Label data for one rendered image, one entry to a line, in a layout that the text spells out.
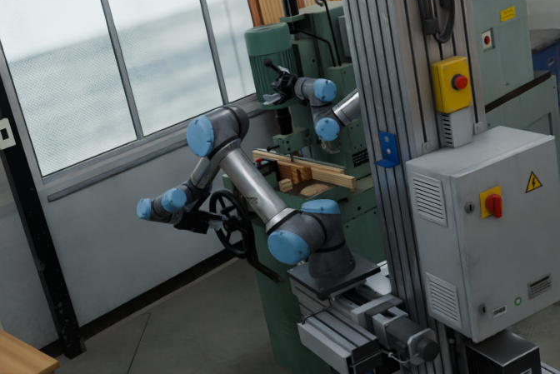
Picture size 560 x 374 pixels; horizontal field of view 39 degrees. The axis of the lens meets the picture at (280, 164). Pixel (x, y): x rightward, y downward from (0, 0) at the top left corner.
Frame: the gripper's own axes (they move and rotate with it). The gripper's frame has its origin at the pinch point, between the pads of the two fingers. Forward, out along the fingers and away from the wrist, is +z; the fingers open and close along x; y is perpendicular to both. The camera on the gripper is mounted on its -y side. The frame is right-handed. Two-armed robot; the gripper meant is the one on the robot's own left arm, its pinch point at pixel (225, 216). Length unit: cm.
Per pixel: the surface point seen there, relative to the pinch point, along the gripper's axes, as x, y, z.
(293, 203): 11.3, -10.5, 21.4
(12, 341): -57, 69, -47
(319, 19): 2, -82, 20
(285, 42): 0, -70, 8
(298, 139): -4.8, -35.2, 29.2
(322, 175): 11.3, -23.4, 31.8
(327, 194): 20.2, -16.9, 29.2
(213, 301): -108, 57, 78
